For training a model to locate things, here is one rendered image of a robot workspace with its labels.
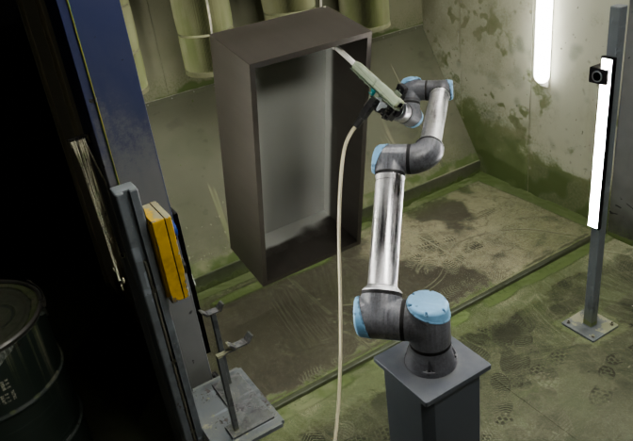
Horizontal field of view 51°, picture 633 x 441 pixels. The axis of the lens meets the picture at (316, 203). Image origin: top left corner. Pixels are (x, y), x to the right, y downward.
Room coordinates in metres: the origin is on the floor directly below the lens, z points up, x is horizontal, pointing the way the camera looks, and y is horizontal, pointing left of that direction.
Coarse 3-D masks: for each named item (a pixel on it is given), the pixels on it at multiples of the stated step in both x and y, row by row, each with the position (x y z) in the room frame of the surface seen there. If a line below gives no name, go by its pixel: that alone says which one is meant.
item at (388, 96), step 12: (336, 48) 2.90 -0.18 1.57; (348, 60) 2.83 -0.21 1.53; (360, 72) 2.74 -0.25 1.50; (372, 84) 2.67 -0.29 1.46; (384, 84) 2.66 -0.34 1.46; (372, 96) 2.64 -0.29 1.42; (384, 96) 2.59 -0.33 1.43; (396, 96) 2.56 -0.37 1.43; (372, 108) 2.63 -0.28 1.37; (396, 108) 2.54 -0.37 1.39; (360, 120) 2.63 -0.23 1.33
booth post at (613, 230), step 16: (624, 64) 3.53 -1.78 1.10; (624, 80) 3.53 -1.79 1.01; (624, 96) 3.52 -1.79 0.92; (624, 112) 3.51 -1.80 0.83; (624, 128) 3.50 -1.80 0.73; (624, 144) 3.49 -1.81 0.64; (624, 160) 3.48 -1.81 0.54; (624, 176) 3.47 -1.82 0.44; (624, 192) 3.46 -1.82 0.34; (624, 208) 3.45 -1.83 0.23; (608, 224) 3.54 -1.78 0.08; (624, 224) 3.44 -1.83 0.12; (624, 240) 3.43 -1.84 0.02
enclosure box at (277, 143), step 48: (240, 48) 2.72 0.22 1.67; (288, 48) 2.71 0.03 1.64; (240, 96) 2.69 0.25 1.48; (288, 96) 3.13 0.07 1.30; (336, 96) 3.16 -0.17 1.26; (240, 144) 2.76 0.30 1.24; (288, 144) 3.17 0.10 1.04; (336, 144) 3.19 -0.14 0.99; (240, 192) 2.84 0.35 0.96; (288, 192) 3.22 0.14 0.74; (336, 192) 3.24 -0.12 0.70; (240, 240) 2.94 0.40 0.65; (288, 240) 3.12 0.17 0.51; (336, 240) 3.11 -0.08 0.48
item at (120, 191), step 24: (120, 192) 1.53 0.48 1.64; (120, 216) 1.53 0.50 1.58; (144, 216) 1.55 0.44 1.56; (144, 240) 1.54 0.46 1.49; (144, 264) 1.54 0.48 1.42; (144, 288) 1.52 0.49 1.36; (168, 312) 1.54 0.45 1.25; (168, 336) 1.55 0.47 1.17; (168, 360) 1.53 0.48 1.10; (168, 384) 1.54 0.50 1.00; (192, 408) 1.54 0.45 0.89; (192, 432) 1.53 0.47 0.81
